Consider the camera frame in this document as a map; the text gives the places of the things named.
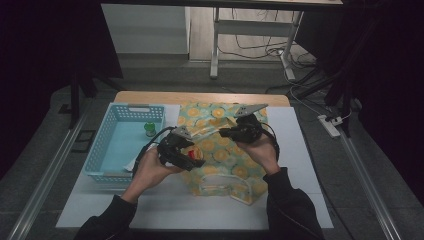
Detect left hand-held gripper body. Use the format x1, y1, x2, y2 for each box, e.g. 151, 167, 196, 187
156, 125, 198, 169

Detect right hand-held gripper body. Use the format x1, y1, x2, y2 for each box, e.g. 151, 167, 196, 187
231, 103, 270, 145

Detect orange print fabric bag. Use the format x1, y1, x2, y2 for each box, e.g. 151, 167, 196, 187
176, 101, 270, 205

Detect small green bottle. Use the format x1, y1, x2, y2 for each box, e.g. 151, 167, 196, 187
144, 121, 157, 138

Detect blue plastic basket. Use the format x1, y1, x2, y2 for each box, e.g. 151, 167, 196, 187
82, 102, 167, 185

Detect person's right hand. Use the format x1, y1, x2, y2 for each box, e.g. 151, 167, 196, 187
237, 132, 282, 177

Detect person's left hand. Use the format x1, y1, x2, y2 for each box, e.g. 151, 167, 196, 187
121, 145, 185, 204

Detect white table mat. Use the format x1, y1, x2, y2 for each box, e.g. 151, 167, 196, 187
55, 103, 334, 231

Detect white power strip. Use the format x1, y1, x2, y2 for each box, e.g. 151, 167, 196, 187
317, 114, 344, 139

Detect black floor plate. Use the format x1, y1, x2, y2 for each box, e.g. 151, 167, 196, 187
70, 129, 97, 154

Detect grey cabinet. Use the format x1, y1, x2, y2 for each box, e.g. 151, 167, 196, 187
100, 3, 192, 56

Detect left hand-held gripper cable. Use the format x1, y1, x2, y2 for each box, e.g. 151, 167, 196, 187
132, 125, 177, 178

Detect white cable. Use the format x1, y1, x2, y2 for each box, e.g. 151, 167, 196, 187
283, 64, 353, 122

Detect black floor cables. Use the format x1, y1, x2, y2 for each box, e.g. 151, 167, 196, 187
217, 9, 318, 68

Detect white desk frame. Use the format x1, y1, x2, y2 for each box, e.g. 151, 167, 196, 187
209, 6, 305, 81

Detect aluminium rail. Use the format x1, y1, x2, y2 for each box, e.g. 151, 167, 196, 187
6, 108, 90, 240
337, 131, 404, 240

